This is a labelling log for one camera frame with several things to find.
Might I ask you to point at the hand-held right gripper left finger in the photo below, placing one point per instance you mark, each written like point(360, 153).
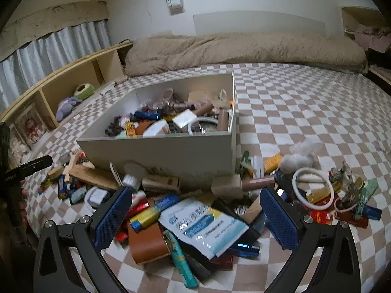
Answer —
point(113, 216)

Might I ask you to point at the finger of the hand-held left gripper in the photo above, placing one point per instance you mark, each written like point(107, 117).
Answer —
point(33, 164)

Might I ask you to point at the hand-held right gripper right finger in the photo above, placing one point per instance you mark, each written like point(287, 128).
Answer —
point(279, 219)

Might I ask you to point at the white cardboard box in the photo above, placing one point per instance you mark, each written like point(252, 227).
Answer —
point(158, 155)

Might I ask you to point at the blue white mask packet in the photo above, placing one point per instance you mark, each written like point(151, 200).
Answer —
point(201, 222)

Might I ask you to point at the teal patterned lighter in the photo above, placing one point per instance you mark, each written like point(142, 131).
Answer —
point(180, 259)

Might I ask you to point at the person's left hand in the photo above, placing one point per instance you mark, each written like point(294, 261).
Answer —
point(22, 201)

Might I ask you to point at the white seashell ornament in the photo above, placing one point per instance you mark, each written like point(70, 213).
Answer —
point(16, 151)

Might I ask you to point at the white plug charger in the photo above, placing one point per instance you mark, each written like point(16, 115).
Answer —
point(96, 197)

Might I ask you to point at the yellow blue lighter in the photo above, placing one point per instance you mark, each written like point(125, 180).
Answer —
point(146, 216)

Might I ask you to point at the doll in clear case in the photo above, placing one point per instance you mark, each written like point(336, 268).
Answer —
point(30, 128)

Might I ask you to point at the flat wooden stick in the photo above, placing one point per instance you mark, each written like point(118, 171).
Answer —
point(73, 161)

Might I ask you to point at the light blue lighter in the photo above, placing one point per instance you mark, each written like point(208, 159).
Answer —
point(78, 194)

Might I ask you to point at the pink brown tube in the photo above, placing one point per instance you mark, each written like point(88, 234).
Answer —
point(258, 183)

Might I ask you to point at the brown leather case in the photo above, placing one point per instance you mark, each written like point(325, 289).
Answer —
point(146, 242)

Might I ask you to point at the red packet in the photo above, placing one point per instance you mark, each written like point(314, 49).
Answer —
point(323, 216)

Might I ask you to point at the blue metallic lighter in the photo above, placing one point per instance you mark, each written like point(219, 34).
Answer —
point(244, 247)

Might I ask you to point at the carved wooden board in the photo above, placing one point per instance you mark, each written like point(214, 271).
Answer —
point(93, 175)

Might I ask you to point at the black flat case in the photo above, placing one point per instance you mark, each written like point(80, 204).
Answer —
point(227, 209)

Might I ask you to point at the orange tube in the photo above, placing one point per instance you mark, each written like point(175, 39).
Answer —
point(272, 162)

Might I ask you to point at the small wooden block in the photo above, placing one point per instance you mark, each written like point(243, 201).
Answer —
point(160, 182)

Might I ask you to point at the purple plush toy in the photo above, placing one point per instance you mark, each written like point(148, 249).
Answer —
point(65, 108)

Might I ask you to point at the white cotton ball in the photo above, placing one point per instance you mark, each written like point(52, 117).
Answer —
point(301, 155)

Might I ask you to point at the green clip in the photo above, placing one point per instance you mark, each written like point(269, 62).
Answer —
point(244, 161)

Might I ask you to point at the dark crocheted yarn piece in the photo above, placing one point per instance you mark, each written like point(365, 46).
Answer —
point(114, 128)

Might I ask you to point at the green avocado plush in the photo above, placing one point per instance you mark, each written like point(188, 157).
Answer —
point(83, 91)

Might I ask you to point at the brown leather patch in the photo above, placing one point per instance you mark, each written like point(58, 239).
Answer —
point(143, 128)

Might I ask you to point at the pale grey curtain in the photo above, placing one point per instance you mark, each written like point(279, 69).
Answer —
point(45, 58)

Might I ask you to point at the brown cardboard tube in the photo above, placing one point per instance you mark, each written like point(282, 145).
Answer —
point(224, 120)

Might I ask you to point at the white charger cube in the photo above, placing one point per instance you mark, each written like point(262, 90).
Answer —
point(183, 119)

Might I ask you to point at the wooden bedside shelf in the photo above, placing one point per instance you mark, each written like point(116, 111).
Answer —
point(107, 64)

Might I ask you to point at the checkered bed sheet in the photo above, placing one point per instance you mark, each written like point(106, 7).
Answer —
point(305, 97)

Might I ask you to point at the pink scissors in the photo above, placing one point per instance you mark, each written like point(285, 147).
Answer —
point(166, 95)

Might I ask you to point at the beige printed curtain valance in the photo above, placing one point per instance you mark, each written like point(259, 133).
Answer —
point(55, 18)

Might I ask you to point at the beige quilt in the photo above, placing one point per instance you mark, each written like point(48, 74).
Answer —
point(244, 48)

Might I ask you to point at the grey headboard panel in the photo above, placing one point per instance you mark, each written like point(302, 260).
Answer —
point(259, 23)

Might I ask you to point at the pink clothes pile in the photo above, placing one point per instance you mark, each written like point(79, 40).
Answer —
point(372, 38)

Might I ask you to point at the cream built-in closet shelf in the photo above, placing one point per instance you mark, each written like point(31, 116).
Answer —
point(348, 18)

